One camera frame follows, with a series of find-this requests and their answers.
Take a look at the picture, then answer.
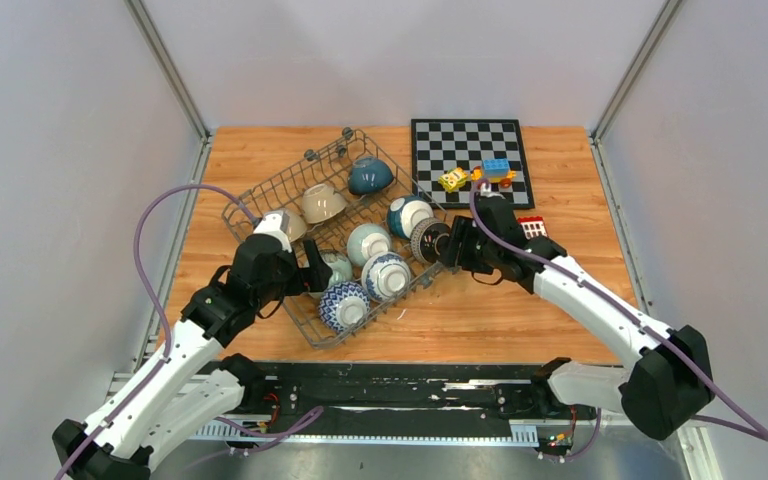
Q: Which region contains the yellow toy block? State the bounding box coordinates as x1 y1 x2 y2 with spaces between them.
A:
438 167 470 193

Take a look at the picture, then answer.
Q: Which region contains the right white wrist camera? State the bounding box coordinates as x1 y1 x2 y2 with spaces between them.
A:
472 179 497 197

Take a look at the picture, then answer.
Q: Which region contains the dark blue bowl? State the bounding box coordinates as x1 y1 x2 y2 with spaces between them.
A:
347 156 394 196

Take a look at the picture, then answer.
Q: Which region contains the beige bowl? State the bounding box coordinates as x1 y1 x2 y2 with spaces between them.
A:
274 208 308 243
301 183 348 224

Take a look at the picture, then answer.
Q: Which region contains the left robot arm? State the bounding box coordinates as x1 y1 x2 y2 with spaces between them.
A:
52 234 331 479

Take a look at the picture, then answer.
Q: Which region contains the blue zigzag red bowl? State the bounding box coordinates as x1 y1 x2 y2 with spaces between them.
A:
317 281 370 333

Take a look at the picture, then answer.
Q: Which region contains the grey wire dish rack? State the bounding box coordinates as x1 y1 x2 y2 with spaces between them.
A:
239 127 451 349

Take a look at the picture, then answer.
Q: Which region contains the blue orange toy car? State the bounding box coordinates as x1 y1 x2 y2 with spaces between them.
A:
470 158 516 188

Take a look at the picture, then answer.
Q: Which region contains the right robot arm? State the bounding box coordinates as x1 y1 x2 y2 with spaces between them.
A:
438 195 715 440

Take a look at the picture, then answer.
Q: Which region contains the teal white bowl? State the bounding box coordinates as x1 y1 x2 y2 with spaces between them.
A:
386 195 434 239

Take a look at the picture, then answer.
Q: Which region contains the mint green flower bowl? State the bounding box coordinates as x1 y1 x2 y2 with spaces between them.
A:
321 250 354 288

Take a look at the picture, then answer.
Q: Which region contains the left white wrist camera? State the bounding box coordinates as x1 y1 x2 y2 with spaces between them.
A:
253 210 292 252

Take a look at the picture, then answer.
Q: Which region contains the light teal checked bowl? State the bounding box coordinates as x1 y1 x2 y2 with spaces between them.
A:
346 223 393 267

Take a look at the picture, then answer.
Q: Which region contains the black white chessboard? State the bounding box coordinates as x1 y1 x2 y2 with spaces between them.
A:
411 119 535 209

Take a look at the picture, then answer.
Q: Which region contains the red toy brick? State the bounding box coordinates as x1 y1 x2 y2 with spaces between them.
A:
518 216 548 239

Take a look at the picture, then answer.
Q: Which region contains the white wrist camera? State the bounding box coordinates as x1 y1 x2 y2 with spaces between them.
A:
472 179 497 197
253 210 292 252

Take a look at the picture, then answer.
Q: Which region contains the dark patterned bowl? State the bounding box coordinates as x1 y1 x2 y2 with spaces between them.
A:
410 217 451 264

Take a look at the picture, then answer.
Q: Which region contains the white blue floral bowl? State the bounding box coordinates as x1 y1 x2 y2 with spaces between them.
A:
360 252 413 303

